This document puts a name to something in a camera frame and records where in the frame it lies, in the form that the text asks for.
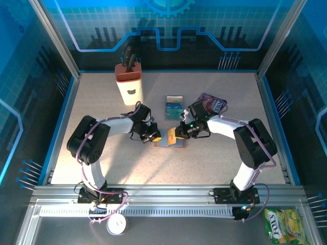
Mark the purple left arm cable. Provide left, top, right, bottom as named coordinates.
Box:
left=76, top=101, right=128, bottom=224

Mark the cream knife block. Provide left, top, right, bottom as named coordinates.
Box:
left=114, top=62, right=144, bottom=106

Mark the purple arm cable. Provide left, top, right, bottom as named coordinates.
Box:
left=76, top=101, right=128, bottom=224
left=198, top=93, right=278, bottom=223

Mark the short dark knife handle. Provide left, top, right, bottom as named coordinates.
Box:
left=126, top=53, right=137, bottom=73

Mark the aluminium frame post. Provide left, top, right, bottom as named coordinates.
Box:
left=28, top=0, right=82, bottom=79
left=256, top=0, right=309, bottom=79

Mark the white round lid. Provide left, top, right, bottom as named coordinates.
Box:
left=106, top=213, right=128, bottom=236

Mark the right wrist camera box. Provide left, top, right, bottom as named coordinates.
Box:
left=181, top=109, right=193, bottom=123

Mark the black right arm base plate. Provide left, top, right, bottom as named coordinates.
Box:
left=213, top=187, right=261, bottom=205

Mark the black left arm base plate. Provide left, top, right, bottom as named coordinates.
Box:
left=77, top=188, right=128, bottom=204

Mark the white slotted cable duct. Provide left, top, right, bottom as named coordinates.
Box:
left=39, top=207, right=235, bottom=217

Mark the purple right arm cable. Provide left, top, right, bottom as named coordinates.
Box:
left=198, top=93, right=278, bottom=223

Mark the black electronics box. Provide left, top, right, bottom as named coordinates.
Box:
left=233, top=205, right=252, bottom=222

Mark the purple candy bag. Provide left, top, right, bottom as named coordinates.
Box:
left=198, top=92, right=228, bottom=115

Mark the tall dark knife handle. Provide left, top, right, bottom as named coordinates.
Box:
left=121, top=45, right=132, bottom=66

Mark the yellow green candy bag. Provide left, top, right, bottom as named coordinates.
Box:
left=263, top=208, right=307, bottom=245

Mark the aluminium cross rail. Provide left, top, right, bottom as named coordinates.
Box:
left=29, top=184, right=307, bottom=205

